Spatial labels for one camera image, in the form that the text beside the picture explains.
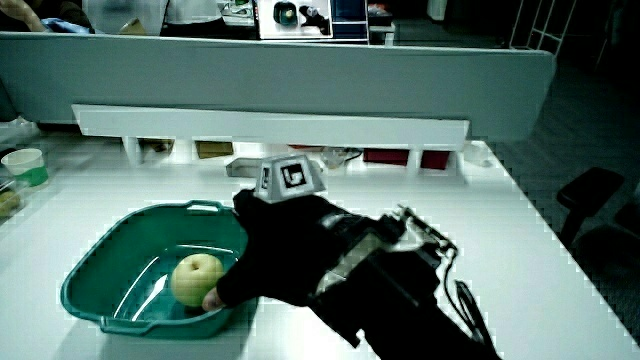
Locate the person's right hand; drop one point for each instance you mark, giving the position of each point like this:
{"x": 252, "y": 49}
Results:
{"x": 280, "y": 240}

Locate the yellow-green apple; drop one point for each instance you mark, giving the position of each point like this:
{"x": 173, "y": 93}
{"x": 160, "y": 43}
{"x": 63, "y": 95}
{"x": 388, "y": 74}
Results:
{"x": 192, "y": 277}

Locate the green deep plastic plate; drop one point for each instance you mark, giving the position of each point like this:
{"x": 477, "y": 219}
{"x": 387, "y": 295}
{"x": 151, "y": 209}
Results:
{"x": 130, "y": 235}

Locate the grey rectangular tray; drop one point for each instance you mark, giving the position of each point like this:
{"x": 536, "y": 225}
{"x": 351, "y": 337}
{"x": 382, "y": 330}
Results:
{"x": 242, "y": 167}

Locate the clear glass cup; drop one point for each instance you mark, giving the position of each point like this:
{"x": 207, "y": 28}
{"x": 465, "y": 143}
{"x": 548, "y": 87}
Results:
{"x": 336, "y": 156}

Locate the brown cardboard box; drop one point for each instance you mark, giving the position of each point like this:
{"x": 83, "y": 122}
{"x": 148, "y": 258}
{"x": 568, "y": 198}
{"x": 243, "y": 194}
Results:
{"x": 214, "y": 149}

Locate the white desk shelf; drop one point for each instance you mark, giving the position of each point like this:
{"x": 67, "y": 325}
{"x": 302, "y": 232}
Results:
{"x": 270, "y": 127}

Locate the wide red box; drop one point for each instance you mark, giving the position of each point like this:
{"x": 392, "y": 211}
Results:
{"x": 386, "y": 156}

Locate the grey partition panel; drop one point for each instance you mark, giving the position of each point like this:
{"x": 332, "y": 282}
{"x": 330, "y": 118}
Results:
{"x": 250, "y": 70}

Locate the narrow red box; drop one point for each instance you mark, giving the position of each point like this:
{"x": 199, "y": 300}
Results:
{"x": 435, "y": 160}

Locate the white picture box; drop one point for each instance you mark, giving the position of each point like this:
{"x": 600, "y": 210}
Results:
{"x": 295, "y": 27}

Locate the blue box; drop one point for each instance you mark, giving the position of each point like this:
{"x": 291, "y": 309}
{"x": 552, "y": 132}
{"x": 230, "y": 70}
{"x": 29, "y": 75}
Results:
{"x": 350, "y": 12}

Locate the white and green paper cup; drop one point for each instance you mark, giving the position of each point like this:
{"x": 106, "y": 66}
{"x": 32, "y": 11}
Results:
{"x": 25, "y": 165}

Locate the clear plastic fruit box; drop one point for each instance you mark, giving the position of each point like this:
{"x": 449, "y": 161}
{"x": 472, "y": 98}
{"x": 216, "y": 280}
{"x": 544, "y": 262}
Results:
{"x": 10, "y": 200}

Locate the black office chair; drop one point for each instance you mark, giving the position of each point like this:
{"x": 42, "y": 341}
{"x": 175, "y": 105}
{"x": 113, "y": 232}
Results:
{"x": 590, "y": 190}

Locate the white metal rack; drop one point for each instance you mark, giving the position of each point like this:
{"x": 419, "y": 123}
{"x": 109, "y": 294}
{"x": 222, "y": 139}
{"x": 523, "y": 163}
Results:
{"x": 542, "y": 22}

